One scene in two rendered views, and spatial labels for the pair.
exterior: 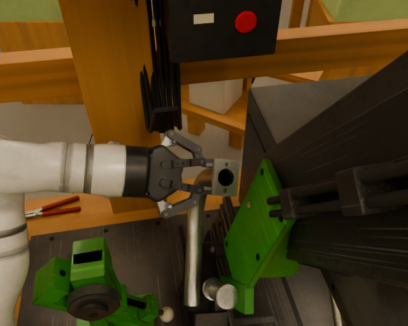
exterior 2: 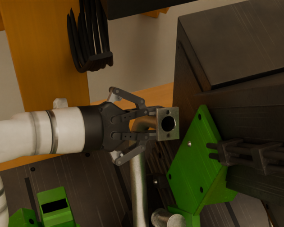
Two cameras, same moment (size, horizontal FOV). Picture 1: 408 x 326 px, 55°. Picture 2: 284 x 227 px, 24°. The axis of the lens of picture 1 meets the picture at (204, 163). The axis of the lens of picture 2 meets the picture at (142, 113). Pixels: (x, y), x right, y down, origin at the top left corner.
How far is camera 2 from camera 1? 0.54 m
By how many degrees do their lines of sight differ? 11
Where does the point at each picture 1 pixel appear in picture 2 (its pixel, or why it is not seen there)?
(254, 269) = (199, 199)
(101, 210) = not seen: hidden behind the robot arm
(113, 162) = (73, 127)
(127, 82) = (54, 25)
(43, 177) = (20, 147)
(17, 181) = (2, 154)
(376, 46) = not seen: outside the picture
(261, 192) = (201, 134)
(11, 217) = not seen: outside the picture
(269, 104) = (199, 36)
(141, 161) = (96, 122)
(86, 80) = (13, 29)
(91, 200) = not seen: hidden behind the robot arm
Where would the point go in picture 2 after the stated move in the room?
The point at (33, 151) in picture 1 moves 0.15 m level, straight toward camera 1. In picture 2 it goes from (10, 128) to (66, 197)
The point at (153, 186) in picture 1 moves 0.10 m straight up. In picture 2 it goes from (106, 139) to (103, 103)
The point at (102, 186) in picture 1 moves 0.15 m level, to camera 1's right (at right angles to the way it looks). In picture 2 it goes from (66, 147) to (161, 138)
